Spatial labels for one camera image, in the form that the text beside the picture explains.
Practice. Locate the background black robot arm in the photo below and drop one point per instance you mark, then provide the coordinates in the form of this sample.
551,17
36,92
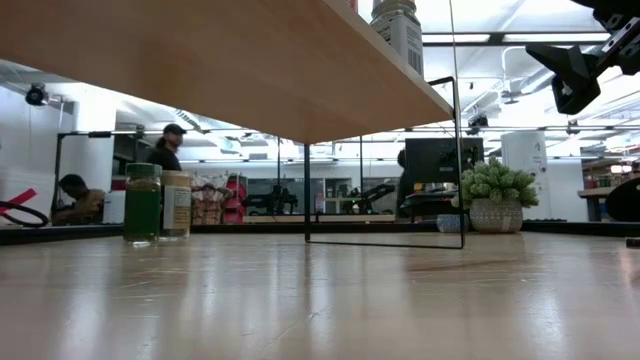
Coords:
367,197
270,200

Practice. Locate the black computer monitor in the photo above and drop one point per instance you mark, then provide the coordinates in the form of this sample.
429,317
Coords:
440,160

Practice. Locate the red tool cabinet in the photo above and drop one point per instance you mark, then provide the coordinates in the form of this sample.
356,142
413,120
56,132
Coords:
235,200

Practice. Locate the black aluminium table frame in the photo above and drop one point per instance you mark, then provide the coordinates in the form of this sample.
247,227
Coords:
75,232

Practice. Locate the small blue candle bowl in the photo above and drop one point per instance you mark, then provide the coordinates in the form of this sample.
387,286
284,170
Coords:
450,223

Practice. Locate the person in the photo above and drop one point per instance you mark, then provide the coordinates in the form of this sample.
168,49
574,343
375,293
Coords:
80,200
167,150

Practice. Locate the tan-lid spice jar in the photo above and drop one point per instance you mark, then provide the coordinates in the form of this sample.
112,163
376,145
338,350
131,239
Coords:
177,205

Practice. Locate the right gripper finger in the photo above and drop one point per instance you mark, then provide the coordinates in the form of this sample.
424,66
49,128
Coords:
570,75

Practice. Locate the black ceiling camera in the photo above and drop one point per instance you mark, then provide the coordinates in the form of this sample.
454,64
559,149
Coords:
36,95

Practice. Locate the white-lid bagel seasoning jar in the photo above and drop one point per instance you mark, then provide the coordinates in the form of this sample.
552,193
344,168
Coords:
400,30

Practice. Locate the green-lid spice jar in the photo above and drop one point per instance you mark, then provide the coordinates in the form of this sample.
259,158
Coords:
142,210

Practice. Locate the red tape strip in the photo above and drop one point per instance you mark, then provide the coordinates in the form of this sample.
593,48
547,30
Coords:
15,200

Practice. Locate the potted green succulent plant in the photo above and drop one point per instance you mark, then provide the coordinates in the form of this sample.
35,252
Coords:
495,192

